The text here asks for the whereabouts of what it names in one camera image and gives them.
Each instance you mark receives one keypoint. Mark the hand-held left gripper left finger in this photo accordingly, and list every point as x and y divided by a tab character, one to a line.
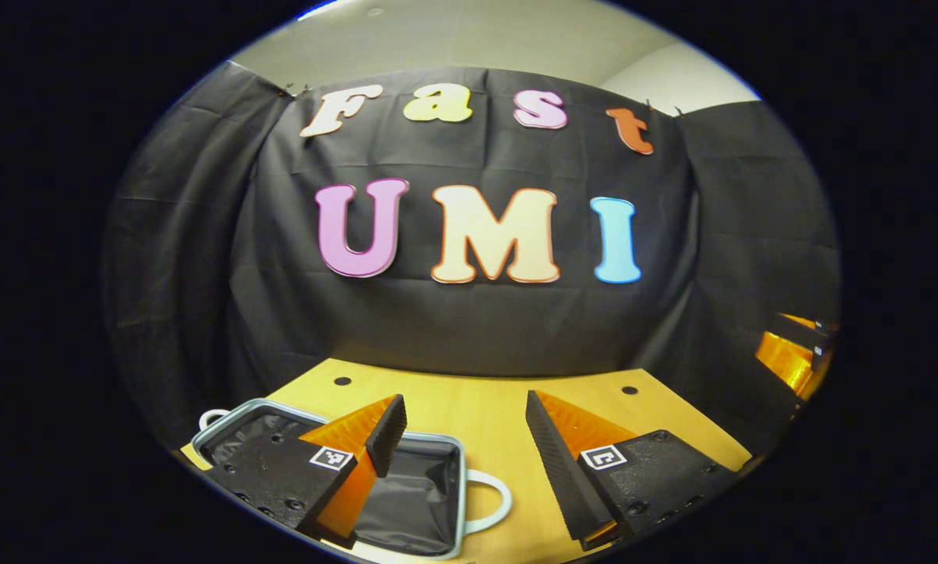
386	439

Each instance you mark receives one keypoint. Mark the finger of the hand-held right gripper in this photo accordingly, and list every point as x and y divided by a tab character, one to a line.
802	333

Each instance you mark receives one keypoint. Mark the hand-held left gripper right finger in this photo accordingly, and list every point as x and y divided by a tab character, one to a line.
563	470

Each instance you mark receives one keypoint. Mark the black backdrop cloth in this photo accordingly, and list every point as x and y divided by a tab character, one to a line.
476	329

